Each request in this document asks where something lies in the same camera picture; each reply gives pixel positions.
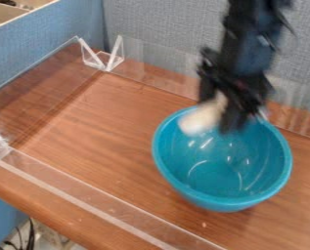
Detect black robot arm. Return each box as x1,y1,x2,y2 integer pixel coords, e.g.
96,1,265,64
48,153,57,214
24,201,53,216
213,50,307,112
182,0,293,133

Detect clear acrylic barrier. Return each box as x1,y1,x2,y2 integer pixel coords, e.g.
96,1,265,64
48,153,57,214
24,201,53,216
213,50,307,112
0,136,226,250
112,35,310,138
0,37,97,146

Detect clear acrylic corner bracket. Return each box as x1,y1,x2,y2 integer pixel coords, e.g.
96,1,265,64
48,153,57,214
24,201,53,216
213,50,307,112
79,36,126,72

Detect clear acrylic left barrier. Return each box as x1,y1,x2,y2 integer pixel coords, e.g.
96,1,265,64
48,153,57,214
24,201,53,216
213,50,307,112
0,37,97,146

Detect clear acrylic back barrier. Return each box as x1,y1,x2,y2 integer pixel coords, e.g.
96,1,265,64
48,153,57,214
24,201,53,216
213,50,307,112
112,35,310,138

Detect blue plastic bowl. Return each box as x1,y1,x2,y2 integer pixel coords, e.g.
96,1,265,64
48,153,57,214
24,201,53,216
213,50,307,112
152,107,293,213

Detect black cables below table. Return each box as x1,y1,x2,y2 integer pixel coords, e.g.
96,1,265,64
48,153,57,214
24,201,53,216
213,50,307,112
0,218,37,250

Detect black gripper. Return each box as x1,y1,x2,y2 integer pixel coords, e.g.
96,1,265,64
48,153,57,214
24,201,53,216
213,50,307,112
197,47,274,134

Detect clear acrylic front barrier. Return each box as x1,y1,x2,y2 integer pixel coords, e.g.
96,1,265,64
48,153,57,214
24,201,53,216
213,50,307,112
0,136,226,250

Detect wooden shelf box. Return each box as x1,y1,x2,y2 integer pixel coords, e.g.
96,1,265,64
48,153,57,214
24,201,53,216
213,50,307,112
0,0,61,25

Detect white brown toy mushroom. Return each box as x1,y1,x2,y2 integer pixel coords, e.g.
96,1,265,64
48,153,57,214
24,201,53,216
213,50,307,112
179,91,229,136

